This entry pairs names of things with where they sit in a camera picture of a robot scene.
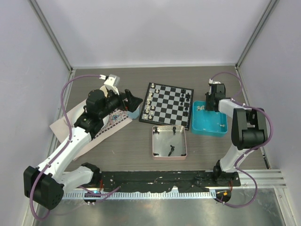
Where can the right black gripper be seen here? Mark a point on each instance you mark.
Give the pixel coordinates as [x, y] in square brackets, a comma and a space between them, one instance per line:
[207, 107]

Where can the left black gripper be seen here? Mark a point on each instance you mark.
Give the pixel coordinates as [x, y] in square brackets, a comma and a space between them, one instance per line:
[132, 102]

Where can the blue plastic tray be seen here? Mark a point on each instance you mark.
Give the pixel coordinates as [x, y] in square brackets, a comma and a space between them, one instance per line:
[208, 123]

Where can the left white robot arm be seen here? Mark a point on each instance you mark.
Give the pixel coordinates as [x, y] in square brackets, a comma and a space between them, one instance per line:
[45, 184]

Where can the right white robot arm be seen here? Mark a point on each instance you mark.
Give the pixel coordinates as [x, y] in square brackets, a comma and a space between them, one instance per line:
[248, 132]

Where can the black white chess board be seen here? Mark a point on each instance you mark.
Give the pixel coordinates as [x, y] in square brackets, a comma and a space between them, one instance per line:
[166, 103]

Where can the black chess piece in tin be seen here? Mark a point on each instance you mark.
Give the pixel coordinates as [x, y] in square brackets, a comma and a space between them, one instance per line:
[171, 151]

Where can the light blue mug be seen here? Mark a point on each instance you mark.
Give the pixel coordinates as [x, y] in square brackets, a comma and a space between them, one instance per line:
[135, 114]

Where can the patterned cloth placemat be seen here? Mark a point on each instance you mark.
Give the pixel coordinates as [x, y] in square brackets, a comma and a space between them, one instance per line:
[117, 120]

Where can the yellow mug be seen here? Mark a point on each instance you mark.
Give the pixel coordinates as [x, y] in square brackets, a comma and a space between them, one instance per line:
[104, 89]

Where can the pink metal tin tray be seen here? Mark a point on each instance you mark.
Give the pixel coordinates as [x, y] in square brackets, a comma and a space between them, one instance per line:
[163, 137]

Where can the white paper plate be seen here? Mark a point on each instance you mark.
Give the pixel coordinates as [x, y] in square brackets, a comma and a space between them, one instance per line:
[78, 113]

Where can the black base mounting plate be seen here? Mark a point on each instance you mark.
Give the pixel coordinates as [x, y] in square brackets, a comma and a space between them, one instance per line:
[186, 181]

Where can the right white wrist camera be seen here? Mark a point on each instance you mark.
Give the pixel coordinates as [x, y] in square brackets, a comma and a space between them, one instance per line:
[213, 83]

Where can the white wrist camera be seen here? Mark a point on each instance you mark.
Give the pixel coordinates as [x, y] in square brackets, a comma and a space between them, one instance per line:
[213, 83]
[111, 83]

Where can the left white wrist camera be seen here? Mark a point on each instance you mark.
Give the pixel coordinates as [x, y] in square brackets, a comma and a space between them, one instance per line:
[111, 83]

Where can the slotted cable duct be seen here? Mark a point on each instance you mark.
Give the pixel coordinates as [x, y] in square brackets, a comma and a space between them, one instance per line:
[174, 194]

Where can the aluminium frame rail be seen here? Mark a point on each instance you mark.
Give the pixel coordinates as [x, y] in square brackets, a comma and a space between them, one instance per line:
[49, 31]

